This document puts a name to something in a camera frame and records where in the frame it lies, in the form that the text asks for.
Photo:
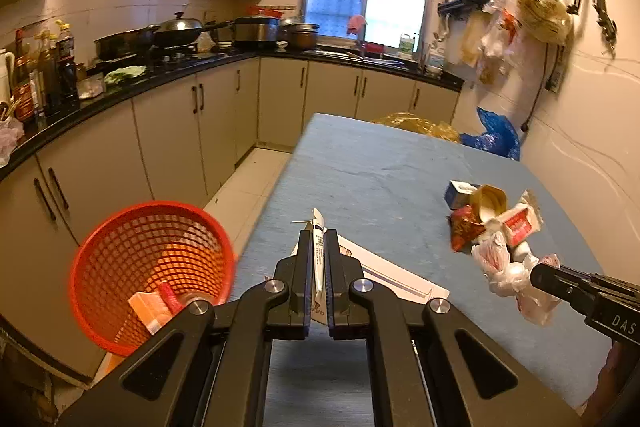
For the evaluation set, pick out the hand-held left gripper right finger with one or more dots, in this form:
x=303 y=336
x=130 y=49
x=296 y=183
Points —
x=334 y=272

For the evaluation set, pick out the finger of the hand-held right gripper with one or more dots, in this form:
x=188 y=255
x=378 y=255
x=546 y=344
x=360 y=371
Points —
x=557 y=284

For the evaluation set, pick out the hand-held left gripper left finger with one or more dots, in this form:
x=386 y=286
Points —
x=305 y=272

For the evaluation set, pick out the white tube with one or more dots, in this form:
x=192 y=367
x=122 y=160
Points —
x=318 y=252

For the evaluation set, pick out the plastic bag with red print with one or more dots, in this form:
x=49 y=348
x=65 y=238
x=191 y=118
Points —
x=505 y=272

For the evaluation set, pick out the gold container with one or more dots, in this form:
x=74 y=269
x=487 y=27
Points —
x=490 y=202

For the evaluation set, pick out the small blue box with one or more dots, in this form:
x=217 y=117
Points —
x=457 y=194

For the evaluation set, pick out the red foot-print carton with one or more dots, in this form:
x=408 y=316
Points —
x=147 y=307

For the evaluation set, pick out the red plastic basket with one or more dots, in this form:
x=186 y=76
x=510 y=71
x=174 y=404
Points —
x=125 y=247

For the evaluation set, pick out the person's right hand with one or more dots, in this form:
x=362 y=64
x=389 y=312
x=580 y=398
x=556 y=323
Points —
x=612 y=377

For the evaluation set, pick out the red and white packet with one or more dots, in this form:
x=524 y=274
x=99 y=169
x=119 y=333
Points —
x=520 y=224

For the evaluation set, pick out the red snack wrapper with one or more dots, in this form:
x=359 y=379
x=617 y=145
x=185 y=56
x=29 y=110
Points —
x=465 y=227

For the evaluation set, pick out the blue plastic bag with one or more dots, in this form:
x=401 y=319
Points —
x=492 y=137

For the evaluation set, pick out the yellow plastic bag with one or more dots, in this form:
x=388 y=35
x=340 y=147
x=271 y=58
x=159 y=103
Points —
x=415 y=124

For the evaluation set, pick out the beige lower kitchen cabinets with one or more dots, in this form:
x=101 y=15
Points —
x=175 y=142

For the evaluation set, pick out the detergent bottle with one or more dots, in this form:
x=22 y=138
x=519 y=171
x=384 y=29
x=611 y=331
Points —
x=406 y=48

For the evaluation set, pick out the steel cooking pot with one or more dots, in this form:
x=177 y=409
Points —
x=255 y=32

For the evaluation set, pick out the pink cloth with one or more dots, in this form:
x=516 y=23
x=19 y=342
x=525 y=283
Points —
x=356 y=24

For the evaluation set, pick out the green cloth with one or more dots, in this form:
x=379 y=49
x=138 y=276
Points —
x=125 y=74

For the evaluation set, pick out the black countertop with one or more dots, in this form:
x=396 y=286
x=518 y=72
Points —
x=100 y=99

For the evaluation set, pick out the wok with lid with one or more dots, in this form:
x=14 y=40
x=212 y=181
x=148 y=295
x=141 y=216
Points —
x=180 y=32

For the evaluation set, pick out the hanging plastic bags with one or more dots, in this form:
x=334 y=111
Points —
x=542 y=12

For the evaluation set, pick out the dark wok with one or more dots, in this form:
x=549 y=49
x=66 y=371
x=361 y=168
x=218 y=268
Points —
x=120 y=44

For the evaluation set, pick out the clear plastic bags on counter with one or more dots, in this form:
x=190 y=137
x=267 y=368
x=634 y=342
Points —
x=10 y=144

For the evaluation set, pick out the row of sauce bottles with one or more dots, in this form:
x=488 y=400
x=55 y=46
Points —
x=50 y=72

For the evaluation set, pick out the white rice cooker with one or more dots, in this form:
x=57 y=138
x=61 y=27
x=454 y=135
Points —
x=5 y=77

